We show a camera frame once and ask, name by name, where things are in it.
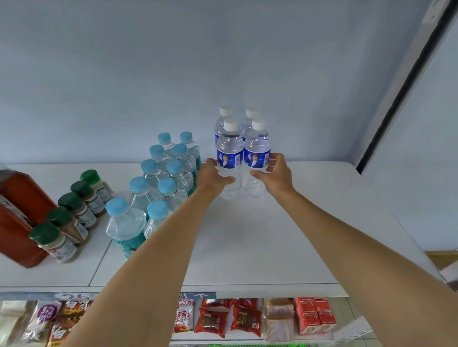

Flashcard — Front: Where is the blue shelf label strip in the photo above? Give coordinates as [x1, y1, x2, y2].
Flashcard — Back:
[0, 292, 217, 302]

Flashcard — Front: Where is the person's right forearm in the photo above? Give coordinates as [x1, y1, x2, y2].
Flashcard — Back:
[275, 189, 458, 347]

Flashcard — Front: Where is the packet with purple label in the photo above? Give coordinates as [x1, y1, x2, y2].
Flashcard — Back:
[21, 301, 63, 346]

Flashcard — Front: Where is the clear pale packet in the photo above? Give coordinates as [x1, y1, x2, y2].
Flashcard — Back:
[0, 301, 37, 346]

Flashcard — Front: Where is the clear bread packet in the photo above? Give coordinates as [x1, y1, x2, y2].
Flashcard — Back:
[265, 316, 297, 344]
[264, 298, 296, 319]

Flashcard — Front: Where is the white-capped water bottle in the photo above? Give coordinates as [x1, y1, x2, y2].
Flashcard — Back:
[242, 119, 271, 199]
[216, 118, 245, 199]
[214, 106, 235, 144]
[239, 107, 260, 142]

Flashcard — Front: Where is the person's left forearm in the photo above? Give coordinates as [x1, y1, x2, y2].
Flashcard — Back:
[60, 187, 216, 347]

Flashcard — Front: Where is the person's left hand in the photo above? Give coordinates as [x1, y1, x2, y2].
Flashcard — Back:
[195, 158, 237, 200]

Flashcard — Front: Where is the green-lidded spice jar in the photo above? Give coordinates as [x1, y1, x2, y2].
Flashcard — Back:
[57, 192, 98, 230]
[80, 169, 115, 204]
[29, 222, 78, 264]
[45, 206, 89, 246]
[70, 180, 107, 217]

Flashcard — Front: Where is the strawberry print snack packet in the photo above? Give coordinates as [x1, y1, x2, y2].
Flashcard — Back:
[173, 300, 196, 334]

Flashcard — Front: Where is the group of blue-capped bottles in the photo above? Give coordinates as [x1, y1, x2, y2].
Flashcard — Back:
[105, 131, 202, 260]

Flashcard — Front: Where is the red-brown package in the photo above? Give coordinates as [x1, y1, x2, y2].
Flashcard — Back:
[0, 195, 49, 269]
[0, 168, 58, 228]

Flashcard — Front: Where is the person's right hand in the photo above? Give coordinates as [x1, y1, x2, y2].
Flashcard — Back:
[250, 153, 297, 201]

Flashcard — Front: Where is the white shelf board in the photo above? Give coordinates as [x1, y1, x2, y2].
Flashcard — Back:
[0, 163, 144, 289]
[89, 160, 447, 299]

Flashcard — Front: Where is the white lower shelf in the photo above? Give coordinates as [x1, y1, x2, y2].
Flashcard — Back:
[170, 298, 380, 347]

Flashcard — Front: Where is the orange-brown snack packet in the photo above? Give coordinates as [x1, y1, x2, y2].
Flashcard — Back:
[46, 300, 94, 347]

